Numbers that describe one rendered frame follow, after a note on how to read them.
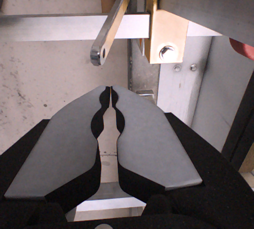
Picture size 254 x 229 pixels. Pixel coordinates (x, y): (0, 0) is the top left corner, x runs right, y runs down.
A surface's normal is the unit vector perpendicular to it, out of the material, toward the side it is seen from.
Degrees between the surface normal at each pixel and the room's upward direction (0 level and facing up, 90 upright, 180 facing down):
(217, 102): 90
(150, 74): 0
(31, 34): 0
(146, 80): 0
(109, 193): 90
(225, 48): 90
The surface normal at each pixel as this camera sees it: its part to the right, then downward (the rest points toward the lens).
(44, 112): 0.07, 0.54
